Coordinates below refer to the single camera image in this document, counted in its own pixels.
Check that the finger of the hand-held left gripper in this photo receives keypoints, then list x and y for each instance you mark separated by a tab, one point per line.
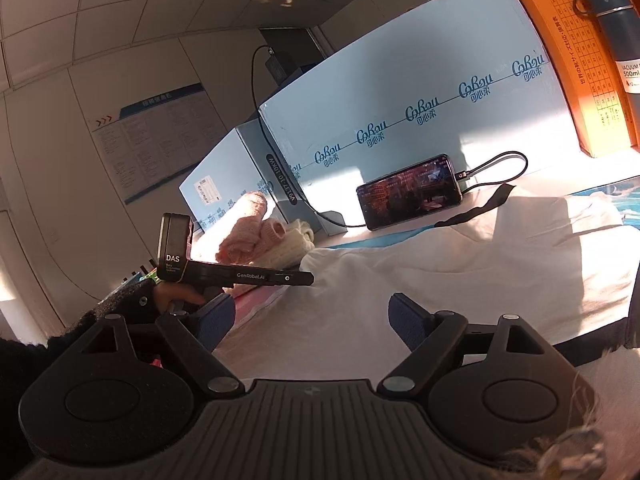
299	278

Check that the cream knit sweater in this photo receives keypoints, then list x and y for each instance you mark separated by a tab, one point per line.
292	245

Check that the person's left forearm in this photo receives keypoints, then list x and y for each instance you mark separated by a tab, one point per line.
115	300

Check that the black charger adapter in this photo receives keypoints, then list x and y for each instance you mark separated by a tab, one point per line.
276	65

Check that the large light blue cardboard box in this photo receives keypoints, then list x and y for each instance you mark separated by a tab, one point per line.
425	60

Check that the small light blue cardboard box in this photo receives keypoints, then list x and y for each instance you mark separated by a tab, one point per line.
220	165

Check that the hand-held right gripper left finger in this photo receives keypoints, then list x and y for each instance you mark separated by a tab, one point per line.
219	319

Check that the black smartphone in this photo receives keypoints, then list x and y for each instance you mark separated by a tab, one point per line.
407	192

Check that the wall notice board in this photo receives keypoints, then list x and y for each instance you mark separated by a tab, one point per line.
160	140

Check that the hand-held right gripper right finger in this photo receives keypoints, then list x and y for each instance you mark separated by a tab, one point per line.
406	322

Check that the blue vacuum bottle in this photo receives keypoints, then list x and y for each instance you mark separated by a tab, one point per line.
617	25

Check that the orange cardboard box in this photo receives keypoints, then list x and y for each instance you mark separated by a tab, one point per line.
565	60

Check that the white fluffy garment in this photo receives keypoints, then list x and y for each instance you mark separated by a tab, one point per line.
615	410

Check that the person's left hand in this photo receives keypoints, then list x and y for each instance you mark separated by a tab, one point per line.
175	296

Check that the white t-shirt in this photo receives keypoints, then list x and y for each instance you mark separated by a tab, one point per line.
400	270

